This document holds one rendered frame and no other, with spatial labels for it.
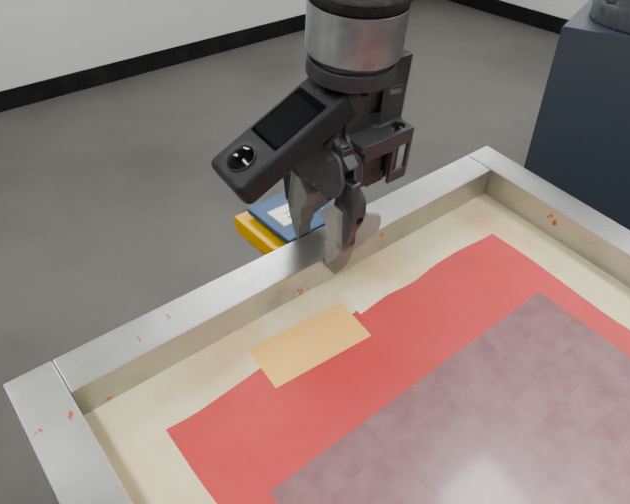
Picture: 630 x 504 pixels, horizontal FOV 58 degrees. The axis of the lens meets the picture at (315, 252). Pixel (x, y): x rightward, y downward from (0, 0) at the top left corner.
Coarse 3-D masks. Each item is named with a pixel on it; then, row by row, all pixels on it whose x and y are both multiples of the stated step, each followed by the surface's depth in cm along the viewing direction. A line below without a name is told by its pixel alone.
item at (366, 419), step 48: (240, 384) 49; (288, 384) 49; (336, 384) 49; (384, 384) 49; (432, 384) 50; (192, 432) 45; (240, 432) 45; (288, 432) 46; (336, 432) 46; (384, 432) 46; (432, 432) 46; (480, 432) 47; (240, 480) 43; (288, 480) 43; (336, 480) 43; (384, 480) 43; (432, 480) 43; (480, 480) 44; (528, 480) 44
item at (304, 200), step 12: (300, 180) 53; (300, 192) 54; (312, 192) 53; (288, 204) 56; (300, 204) 54; (312, 204) 55; (324, 204) 59; (300, 216) 55; (312, 216) 56; (300, 228) 57
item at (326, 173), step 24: (312, 72) 43; (384, 72) 42; (408, 72) 47; (360, 96) 45; (384, 96) 47; (360, 120) 47; (384, 120) 49; (336, 144) 46; (360, 144) 46; (384, 144) 48; (408, 144) 50; (312, 168) 49; (336, 168) 47; (360, 168) 48; (384, 168) 52; (336, 192) 48
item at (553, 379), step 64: (448, 256) 62; (512, 256) 62; (384, 320) 55; (448, 320) 55; (512, 320) 55; (576, 320) 56; (448, 384) 50; (512, 384) 50; (576, 384) 51; (512, 448) 46; (576, 448) 46
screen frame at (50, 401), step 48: (432, 192) 64; (480, 192) 69; (528, 192) 65; (384, 240) 61; (576, 240) 62; (624, 240) 60; (240, 288) 52; (288, 288) 54; (144, 336) 47; (192, 336) 49; (48, 384) 44; (96, 384) 44; (48, 432) 41; (48, 480) 38; (96, 480) 38
